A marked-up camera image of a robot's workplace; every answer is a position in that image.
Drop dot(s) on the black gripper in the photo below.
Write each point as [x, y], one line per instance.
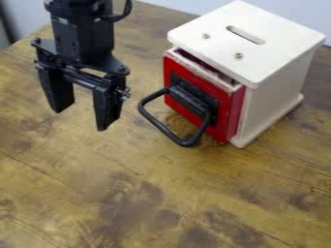
[79, 55]

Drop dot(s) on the black metal drawer handle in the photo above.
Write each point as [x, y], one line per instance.
[176, 113]

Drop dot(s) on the red drawer front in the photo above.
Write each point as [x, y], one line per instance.
[212, 81]

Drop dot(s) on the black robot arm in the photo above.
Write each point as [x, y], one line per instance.
[83, 4]

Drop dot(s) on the white wooden box cabinet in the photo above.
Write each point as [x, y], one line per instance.
[263, 51]

